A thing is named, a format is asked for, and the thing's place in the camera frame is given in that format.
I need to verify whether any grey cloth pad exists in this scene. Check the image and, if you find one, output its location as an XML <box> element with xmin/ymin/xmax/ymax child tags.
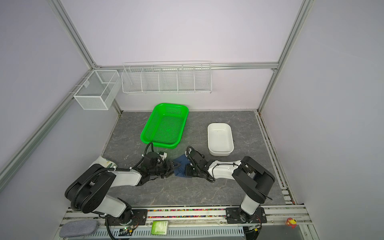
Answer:
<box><xmin>59</xmin><ymin>220</ymin><xmax>99</xmax><ymax>238</ymax></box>

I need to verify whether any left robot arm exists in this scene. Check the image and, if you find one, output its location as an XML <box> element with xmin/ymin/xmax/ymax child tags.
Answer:
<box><xmin>65</xmin><ymin>143</ymin><xmax>181</xmax><ymax>226</ymax></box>

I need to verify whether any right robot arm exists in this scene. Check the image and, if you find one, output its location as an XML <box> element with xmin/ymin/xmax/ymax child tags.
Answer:
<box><xmin>185</xmin><ymin>146</ymin><xmax>276</xmax><ymax>225</ymax></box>

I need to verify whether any green plastic basket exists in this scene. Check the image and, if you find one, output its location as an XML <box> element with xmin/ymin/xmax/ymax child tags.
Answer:
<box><xmin>141</xmin><ymin>103</ymin><xmax>189</xmax><ymax>149</ymax></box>

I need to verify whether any white ceramic dish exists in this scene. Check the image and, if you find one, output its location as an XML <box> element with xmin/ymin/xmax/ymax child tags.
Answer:
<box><xmin>208</xmin><ymin>123</ymin><xmax>234</xmax><ymax>157</ymax></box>

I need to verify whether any white wire shelf rack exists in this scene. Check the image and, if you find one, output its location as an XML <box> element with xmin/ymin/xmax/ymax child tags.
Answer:
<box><xmin>122</xmin><ymin>61</ymin><xmax>213</xmax><ymax>94</ymax></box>

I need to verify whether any dark blue paper napkin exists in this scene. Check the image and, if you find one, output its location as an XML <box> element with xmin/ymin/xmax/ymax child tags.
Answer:
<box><xmin>173</xmin><ymin>155</ymin><xmax>191</xmax><ymax>178</ymax></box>

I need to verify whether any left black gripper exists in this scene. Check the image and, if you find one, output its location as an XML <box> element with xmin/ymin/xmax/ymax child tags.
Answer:
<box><xmin>149</xmin><ymin>159</ymin><xmax>181</xmax><ymax>179</ymax></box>

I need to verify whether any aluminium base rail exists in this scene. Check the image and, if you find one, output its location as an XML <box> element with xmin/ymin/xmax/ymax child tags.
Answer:
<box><xmin>54</xmin><ymin>205</ymin><xmax>319</xmax><ymax>240</ymax></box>

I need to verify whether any tissue pack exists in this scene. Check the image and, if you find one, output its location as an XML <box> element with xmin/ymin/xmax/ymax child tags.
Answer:
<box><xmin>91</xmin><ymin>156</ymin><xmax>118</xmax><ymax>168</ymax></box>

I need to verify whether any white mesh box basket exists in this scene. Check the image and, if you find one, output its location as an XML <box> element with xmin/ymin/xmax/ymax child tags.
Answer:
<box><xmin>74</xmin><ymin>70</ymin><xmax>122</xmax><ymax>111</ymax></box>

